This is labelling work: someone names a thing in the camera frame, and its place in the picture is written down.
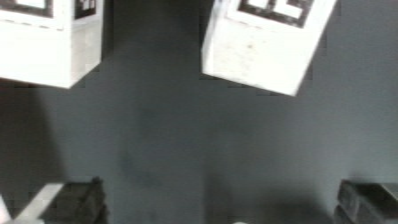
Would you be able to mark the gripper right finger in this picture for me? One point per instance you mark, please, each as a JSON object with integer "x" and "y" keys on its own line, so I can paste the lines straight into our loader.
{"x": 367, "y": 203}

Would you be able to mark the white chair leg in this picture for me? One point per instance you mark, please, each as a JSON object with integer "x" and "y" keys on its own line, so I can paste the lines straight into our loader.
{"x": 260, "y": 41}
{"x": 51, "y": 40}

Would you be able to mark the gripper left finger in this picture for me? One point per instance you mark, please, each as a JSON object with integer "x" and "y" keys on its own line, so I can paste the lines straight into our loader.
{"x": 69, "y": 203}

